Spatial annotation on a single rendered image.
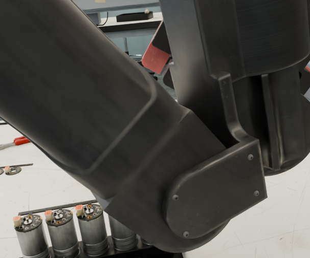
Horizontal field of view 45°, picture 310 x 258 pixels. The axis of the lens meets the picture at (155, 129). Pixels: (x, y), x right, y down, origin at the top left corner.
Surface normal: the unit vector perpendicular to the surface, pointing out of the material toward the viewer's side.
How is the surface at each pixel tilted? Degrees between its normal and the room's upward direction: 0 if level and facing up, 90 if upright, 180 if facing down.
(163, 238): 90
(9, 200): 0
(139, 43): 90
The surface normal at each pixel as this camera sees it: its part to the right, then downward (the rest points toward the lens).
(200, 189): 0.44, 0.29
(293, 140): 0.00, 0.44
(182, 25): -0.86, 0.40
